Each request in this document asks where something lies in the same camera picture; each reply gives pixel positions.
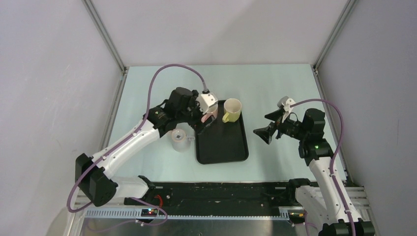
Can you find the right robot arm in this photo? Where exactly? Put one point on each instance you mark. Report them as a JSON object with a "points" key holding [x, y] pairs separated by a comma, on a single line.
{"points": [[329, 209]]}

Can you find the black rectangular tray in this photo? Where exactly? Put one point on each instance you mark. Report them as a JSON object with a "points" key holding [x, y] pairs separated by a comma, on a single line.
{"points": [[222, 142]]}

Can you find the clear glass mug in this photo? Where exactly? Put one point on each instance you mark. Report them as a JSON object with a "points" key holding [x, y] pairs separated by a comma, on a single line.
{"points": [[180, 141]]}

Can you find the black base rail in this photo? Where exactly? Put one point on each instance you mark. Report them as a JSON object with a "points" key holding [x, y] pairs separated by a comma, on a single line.
{"points": [[228, 199]]}

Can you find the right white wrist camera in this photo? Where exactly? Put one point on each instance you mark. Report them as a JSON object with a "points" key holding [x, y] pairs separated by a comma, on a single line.
{"points": [[285, 104]]}

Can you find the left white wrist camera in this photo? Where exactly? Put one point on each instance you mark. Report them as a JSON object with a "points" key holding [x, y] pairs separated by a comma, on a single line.
{"points": [[206, 101]]}

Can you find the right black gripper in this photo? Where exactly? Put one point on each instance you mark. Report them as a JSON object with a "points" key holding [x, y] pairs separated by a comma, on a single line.
{"points": [[266, 132]]}

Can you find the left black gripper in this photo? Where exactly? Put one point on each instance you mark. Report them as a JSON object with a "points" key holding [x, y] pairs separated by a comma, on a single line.
{"points": [[194, 102]]}

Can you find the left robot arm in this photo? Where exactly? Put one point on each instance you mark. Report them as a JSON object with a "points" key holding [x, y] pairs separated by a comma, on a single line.
{"points": [[95, 175]]}

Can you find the yellow mug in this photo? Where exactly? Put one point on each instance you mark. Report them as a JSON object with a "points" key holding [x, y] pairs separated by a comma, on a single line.
{"points": [[232, 110]]}

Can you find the aluminium frame rail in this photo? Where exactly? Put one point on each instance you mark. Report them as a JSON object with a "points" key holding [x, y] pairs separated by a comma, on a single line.
{"points": [[128, 208]]}

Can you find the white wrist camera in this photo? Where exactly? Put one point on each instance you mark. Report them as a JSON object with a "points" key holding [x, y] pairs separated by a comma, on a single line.
{"points": [[206, 101], [285, 104]]}

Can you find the pink mug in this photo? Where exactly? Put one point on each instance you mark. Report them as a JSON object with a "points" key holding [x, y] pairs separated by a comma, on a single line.
{"points": [[212, 112]]}

